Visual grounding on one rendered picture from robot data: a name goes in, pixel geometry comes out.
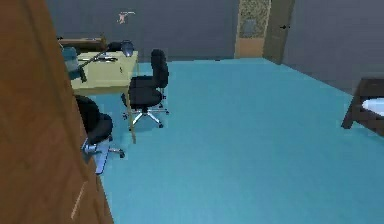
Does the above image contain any blue desk lamp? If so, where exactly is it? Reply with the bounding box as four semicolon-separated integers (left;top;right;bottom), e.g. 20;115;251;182
107;39;136;58

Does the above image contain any grey-brown room door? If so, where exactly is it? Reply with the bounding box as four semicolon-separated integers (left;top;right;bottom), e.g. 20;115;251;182
262;0;296;65

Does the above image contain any pale yellow desk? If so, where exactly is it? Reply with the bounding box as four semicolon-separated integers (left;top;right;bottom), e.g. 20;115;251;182
69;50;140;145

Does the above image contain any black flat object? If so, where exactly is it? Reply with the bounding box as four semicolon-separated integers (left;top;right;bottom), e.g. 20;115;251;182
78;56;119;64

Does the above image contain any black office chair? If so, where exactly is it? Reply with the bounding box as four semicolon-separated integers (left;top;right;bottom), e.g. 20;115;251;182
74;94;126;175
121;48;170;129

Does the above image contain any dark wooden bed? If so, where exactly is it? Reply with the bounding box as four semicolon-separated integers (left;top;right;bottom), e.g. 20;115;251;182
340;77;384;138

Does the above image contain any tennis racket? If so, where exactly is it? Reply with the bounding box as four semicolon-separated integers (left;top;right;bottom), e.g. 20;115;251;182
77;49;107;84

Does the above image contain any dark brown shelf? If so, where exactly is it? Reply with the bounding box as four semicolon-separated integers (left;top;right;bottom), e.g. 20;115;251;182
57;35;108;54

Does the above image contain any pink wall ornament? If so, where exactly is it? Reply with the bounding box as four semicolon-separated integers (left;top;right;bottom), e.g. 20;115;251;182
116;11;136;25

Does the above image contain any pale blue jar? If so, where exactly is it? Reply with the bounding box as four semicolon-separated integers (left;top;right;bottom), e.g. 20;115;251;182
61;46;80;73

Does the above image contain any brown wooden cupboard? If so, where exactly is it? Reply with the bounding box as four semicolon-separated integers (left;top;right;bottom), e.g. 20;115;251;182
0;0;115;224

